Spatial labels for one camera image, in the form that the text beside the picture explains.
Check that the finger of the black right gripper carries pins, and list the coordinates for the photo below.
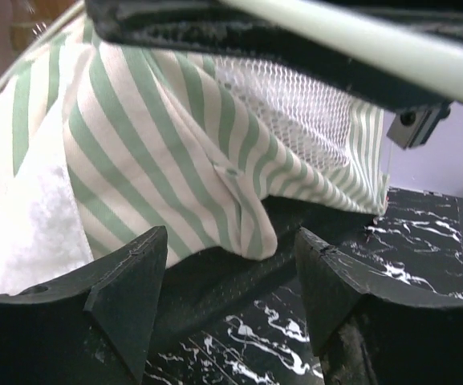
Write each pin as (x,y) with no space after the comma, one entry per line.
(215,28)

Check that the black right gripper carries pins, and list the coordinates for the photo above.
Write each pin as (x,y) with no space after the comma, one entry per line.
(413,129)

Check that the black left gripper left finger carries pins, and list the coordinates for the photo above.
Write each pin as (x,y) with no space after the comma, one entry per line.
(90,326)

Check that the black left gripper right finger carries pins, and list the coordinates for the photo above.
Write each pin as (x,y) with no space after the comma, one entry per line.
(368,328)

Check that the green striped pet tent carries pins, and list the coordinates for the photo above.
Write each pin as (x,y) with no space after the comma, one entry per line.
(99,143)

